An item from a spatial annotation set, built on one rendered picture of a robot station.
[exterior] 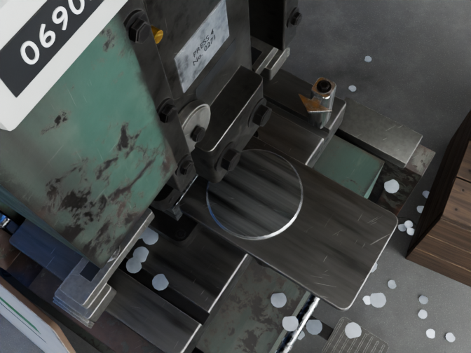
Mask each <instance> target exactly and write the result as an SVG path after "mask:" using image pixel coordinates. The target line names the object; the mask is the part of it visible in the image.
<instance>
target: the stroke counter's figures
mask: <svg viewBox="0 0 471 353"><path fill-rule="evenodd" d="M68 2H69V7H70V9H71V11H72V12H73V13H75V14H79V13H81V12H82V10H83V8H84V0H80V2H81V7H80V8H79V9H78V10H76V9H75V7H74V5H73V3H72V0H68ZM59 11H62V16H61V17H60V18H59V19H57V18H56V15H57V13H58V12H59ZM52 19H53V22H55V23H60V22H61V21H63V19H64V22H63V26H62V30H65V29H66V26H67V11H66V10H65V8H63V7H61V6H59V7H57V8H56V9H55V10H54V12H53V16H52ZM45 26H46V25H45V24H41V28H40V33H39V38H40V42H41V44H42V46H44V47H49V46H51V45H52V44H53V42H54V40H55V33H54V32H52V31H47V32H46V33H45V34H44V35H43V31H44V28H45ZM49 35H51V40H50V42H48V43H46V42H45V40H46V37H47V36H49ZM26 46H31V47H32V48H33V49H34V52H35V58H34V59H33V60H30V59H29V58H28V57H27V56H26V54H25V47H26ZM20 52H21V56H22V58H23V60H24V61H25V62H27V63H28V64H34V63H35V62H36V61H37V60H38V58H39V50H38V48H37V47H36V45H35V44H34V43H32V42H31V41H26V42H24V43H23V44H22V47H21V50H20Z"/></svg>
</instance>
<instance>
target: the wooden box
mask: <svg viewBox="0 0 471 353"><path fill-rule="evenodd" d="M407 252H408V253H407V255H406V259H407V260H409V261H411V262H414V263H416V264H419V265H421V266H423V267H425V268H428V269H430V270H433V271H435V272H438V273H439V274H441V275H444V276H446V277H449V278H451V279H454V280H456V281H457V282H460V283H462V284H465V285H467V286H470V287H471V109H470V111H469V113H468V115H467V116H466V117H465V119H464V121H463V122H462V123H461V125H460V127H459V128H458V129H457V131H456V133H455V134H454V136H453V137H452V138H451V140H450V142H449V144H448V146H447V148H446V150H445V153H444V156H443V158H442V161H441V164H440V166H439V169H438V171H437V174H436V177H435V180H434V182H433V185H432V188H431V189H430V193H429V195H428V198H427V200H426V203H425V206H424V208H423V211H422V213H421V217H420V219H419V221H418V224H417V226H416V229H415V232H414V235H413V237H412V239H411V242H410V245H409V248H408V250H407Z"/></svg>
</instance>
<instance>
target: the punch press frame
mask: <svg viewBox="0 0 471 353"><path fill-rule="evenodd" d="M384 162H385V161H383V160H381V159H379V158H377V157H376V156H374V155H372V154H370V153H367V152H366V151H364V150H362V149H360V148H358V147H356V146H355V145H353V144H351V143H349V142H347V141H345V140H344V139H342V138H340V137H337V136H336V135H334V136H333V137H332V138H331V140H330V141H329V143H328V145H327V146H326V148H325V149H324V151H323V152H322V154H321V155H320V157H319V158H318V160H317V161H316V163H315V164H314V166H313V169H314V170H316V171H318V172H319V173H321V174H323V175H325V176H326V177H329V178H330V179H332V180H334V181H336V182H338V183H339V184H341V185H343V186H345V187H346V188H349V189H351V190H352V191H354V192H356V193H357V194H359V195H361V196H363V197H364V198H366V199H367V198H368V197H369V195H370V193H371V191H372V189H373V187H374V184H375V183H376V180H377V178H378V176H379V174H380V172H381V169H382V167H383V165H384ZM177 168H178V166H177V163H176V160H175V157H174V156H173V153H172V150H171V148H170V145H169V142H168V139H167V137H166V135H165V131H164V129H163V126H162V124H161V121H160V118H159V116H158V113H157V110H156V107H155V106H154V103H153V100H152V98H151V95H150V92H149V89H148V87H147V85H146V81H145V80H144V76H143V74H142V71H141V69H140V66H139V63H138V61H137V58H136V56H135V52H134V50H133V48H132V45H131V42H130V39H129V37H128V34H127V32H126V30H125V26H124V24H123V21H122V19H121V16H120V13H119V11H118V12H117V13H116V14H115V16H113V18H112V19H111V20H110V21H109V22H108V23H107V24H106V26H105V27H104V28H103V29H102V30H101V32H100V33H99V34H98V35H97V36H96V37H95V38H94V39H93V40H92V41H91V42H90V44H89V45H88V46H87V47H86V49H85V50H84V51H83V52H82V53H81V54H80V55H79V56H78V57H77V58H76V59H75V61H74V62H73V63H72V64H71V65H70V67H69V68H68V69H67V70H66V71H65V72H64V73H63V75H61V77H60V78H59V79H58V80H57V81H56V82H55V84H54V85H53V86H52V87H51V88H50V90H49V91H48V92H47V93H46V94H45V95H44V96H43V97H42V98H41V99H40V100H39V102H38V103H37V104H36V105H35V106H34V108H33V109H32V110H31V111H30V112H29V113H28V114H27V115H26V116H25V117H24V119H23V120H22V121H21V122H20V123H19V125H18V126H17V127H16V128H15V129H13V130H11V131H9V130H3V129H1V128H0V213H2V214H3V216H2V217H1V218H0V226H2V227H4V228H5V227H6V226H7V225H8V224H9V223H10V222H11V221H13V222H14V223H16V224H18V225H19V226H20V225H21V224H22V223H23V221H24V220H25V219H28V220H29V221H31V222H32V223H34V224H35V225H37V226H38V227H40V228H41V229H43V230H44V231H46V232H47V233H48V234H50V235H52V236H53V237H54V238H56V239H57V240H59V241H61V242H62V243H63V244H65V245H67V246H68V247H69V248H70V249H72V250H74V251H75V252H76V253H78V254H80V255H81V256H82V257H84V258H86V259H87V260H89V261H90V262H91V263H93V264H94V265H96V266H97V267H99V268H100V269H102V268H103V267H104V266H105V265H106V263H107V262H108V260H109V259H110V258H111V257H112V255H113V254H114V252H115V251H116V250H117V248H118V247H119V246H120V244H121V243H122V241H123V240H124V239H125V238H126V236H127V235H128V233H129V232H130V231H131V230H132V228H133V227H134V226H135V224H136V223H137V222H138V221H139V219H140V218H141V216H142V215H143V213H144V212H145V211H146V209H147V208H148V207H149V205H150V204H151V203H152V202H153V200H154V199H155V197H156V196H157V195H158V194H159V192H160V191H161V189H162V188H163V187H164V185H165V184H166V183H167V182H168V180H169V178H170V177H171V176H172V175H173V173H174V172H175V170H176V169H177ZM274 293H284V294H285V296H286V299H287V302H286V303H285V305H284V306H282V307H275V306H273V304H272V303H271V296H272V295H273V294H274ZM309 295H310V293H309V292H307V291H306V290H305V289H302V288H301V287H300V286H298V285H296V284H295V283H294V282H291V281H290V280H288V279H287V278H285V277H283V276H282V275H280V274H279V273H277V272H276V271H274V270H272V269H270V268H265V267H263V266H261V265H259V264H258V263H257V262H256V260H255V258H253V259H252V261H251V262H250V264H249V265H248V267H247V269H246V270H245V271H244V273H243V275H242V276H241V278H240V279H239V280H238V282H237V284H236V285H235V287H234V288H233V290H232V292H231V293H230V294H229V296H228V298H227V299H226V301H225V302H224V304H223V305H222V307H221V308H220V310H219V311H218V313H217V314H216V316H215V317H214V319H213V320H212V322H211V324H210V325H209V326H208V328H207V330H206V331H205V332H204V334H203V336H202V338H201V339H200V340H199V342H198V344H197V345H196V346H195V348H196V349H197V350H199V351H200V352H202V353H275V351H276V350H277V348H278V346H279V344H280V343H281V341H282V339H283V338H284V337H285V334H286V333H287V330H285V329H284V327H283V325H282V321H283V319H284V317H293V316H295V317H296V316H297V315H298V313H299V311H300V310H301V308H302V307H303V304H304V303H305V302H306V300H307V298H308V297H309ZM319 302H320V299H319V298H317V297H316V296H314V295H313V294H311V295H310V297H309V299H308V300H307V302H306V304H305V305H304V307H303V309H302V310H301V312H300V313H299V316H298V317H297V319H298V323H299V325H298V326H297V328H296V329H295V330H294V331H289V332H288V334H287V335H286V337H285V339H284V340H283V342H282V344H281V345H280V347H279V348H278V350H277V352H276V353H289V352H290V350H291V348H292V347H293V345H294V343H295V342H296V340H297V338H298V337H299V335H300V333H301V332H302V330H303V328H304V326H305V325H306V323H307V322H308V320H309V318H310V316H311V315H312V313H313V311H314V310H315V308H316V307H317V305H318V303H319Z"/></svg>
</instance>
